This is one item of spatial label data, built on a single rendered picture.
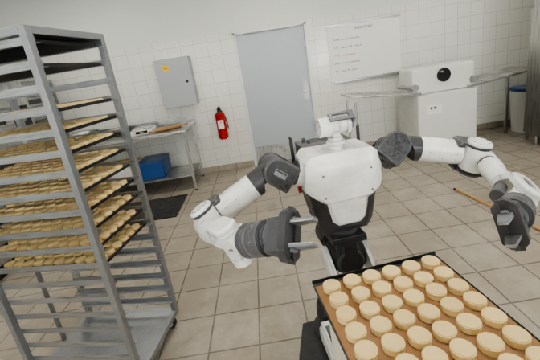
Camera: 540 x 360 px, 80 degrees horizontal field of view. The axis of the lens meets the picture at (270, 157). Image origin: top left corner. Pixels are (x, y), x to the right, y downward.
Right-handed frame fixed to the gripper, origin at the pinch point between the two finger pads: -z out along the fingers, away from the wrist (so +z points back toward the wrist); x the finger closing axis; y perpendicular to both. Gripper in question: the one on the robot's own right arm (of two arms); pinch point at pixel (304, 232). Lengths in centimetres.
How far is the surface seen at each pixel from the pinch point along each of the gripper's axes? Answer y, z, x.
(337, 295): 26.3, 8.3, -9.9
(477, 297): 42.3, -21.5, -8.3
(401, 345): 23.4, -9.3, -19.9
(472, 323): 35.3, -21.1, -14.4
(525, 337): 37, -30, -16
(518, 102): 467, -29, 302
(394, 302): 31.5, -4.9, -10.9
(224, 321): 98, 139, -20
